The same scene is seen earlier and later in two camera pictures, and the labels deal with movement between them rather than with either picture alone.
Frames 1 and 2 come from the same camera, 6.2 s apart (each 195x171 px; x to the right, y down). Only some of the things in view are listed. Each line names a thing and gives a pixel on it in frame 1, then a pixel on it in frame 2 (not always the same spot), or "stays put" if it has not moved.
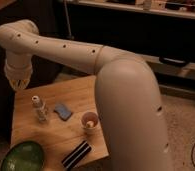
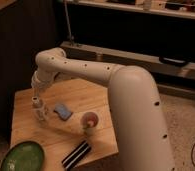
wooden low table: (58, 118) stays put
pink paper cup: (89, 121) stays put
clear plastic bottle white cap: (40, 107) stays put
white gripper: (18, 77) -> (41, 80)
